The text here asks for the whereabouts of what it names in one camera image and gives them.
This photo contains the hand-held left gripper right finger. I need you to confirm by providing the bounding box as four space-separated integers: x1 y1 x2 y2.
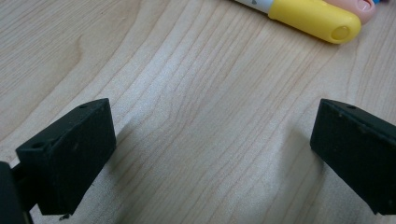
309 98 396 216

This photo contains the yellow marker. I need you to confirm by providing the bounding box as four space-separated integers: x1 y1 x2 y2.
233 0 362 45

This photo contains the pink marker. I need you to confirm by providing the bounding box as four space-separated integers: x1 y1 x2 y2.
323 0 377 25

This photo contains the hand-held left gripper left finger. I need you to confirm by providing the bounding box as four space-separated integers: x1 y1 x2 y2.
15 98 117 217

